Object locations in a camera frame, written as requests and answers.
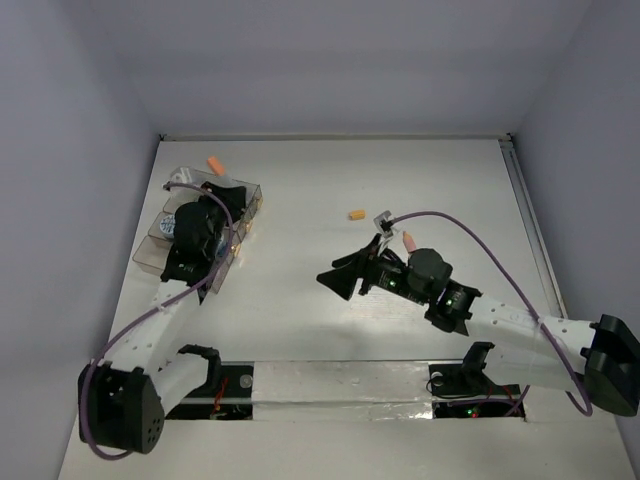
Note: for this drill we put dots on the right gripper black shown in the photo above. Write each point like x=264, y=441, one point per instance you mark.
x=366, y=262

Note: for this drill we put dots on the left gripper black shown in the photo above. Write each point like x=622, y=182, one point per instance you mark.
x=231, y=199

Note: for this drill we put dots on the orange marker cap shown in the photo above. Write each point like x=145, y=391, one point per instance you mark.
x=216, y=166

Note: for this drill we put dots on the yellow marker cap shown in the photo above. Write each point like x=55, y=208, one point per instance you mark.
x=357, y=215

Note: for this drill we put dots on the orange highlighter marker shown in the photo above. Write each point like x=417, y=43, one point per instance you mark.
x=408, y=242

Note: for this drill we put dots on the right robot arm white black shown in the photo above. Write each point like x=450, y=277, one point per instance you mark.
x=598, y=359

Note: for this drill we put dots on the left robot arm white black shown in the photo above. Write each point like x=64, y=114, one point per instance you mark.
x=145, y=371

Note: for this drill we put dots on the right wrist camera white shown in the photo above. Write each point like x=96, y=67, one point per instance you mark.
x=384, y=224

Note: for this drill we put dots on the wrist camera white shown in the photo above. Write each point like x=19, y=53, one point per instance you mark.
x=182, y=175
x=384, y=224

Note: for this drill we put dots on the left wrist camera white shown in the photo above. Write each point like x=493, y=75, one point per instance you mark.
x=182, y=175

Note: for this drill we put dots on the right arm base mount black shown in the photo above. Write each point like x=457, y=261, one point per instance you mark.
x=463, y=391

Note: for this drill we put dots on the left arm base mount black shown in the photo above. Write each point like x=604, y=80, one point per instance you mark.
x=226, y=393

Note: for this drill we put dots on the aluminium rail right side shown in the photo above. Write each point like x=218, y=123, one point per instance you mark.
x=550, y=285

